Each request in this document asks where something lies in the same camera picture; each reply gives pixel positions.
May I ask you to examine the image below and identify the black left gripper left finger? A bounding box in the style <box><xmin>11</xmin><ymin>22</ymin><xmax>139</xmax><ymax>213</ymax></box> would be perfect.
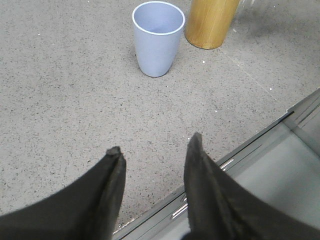
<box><xmin>0</xmin><ymin>146</ymin><xmax>126</xmax><ymax>240</ymax></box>

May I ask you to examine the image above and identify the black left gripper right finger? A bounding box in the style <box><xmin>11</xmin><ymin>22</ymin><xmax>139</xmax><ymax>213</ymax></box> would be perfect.
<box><xmin>184</xmin><ymin>132</ymin><xmax>320</xmax><ymax>240</ymax></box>

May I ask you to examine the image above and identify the blue plastic cup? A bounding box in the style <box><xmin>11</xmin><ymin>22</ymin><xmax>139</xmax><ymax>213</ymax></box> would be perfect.
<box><xmin>132</xmin><ymin>0</ymin><xmax>186</xmax><ymax>78</ymax></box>

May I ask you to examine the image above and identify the grey cabinet under counter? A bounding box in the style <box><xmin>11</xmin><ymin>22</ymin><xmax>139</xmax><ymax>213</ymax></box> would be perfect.
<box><xmin>113</xmin><ymin>91</ymin><xmax>320</xmax><ymax>240</ymax></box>

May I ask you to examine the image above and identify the bamboo cylindrical holder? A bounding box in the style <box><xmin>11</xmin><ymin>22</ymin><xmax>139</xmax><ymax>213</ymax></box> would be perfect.
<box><xmin>184</xmin><ymin>0</ymin><xmax>240</xmax><ymax>50</ymax></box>

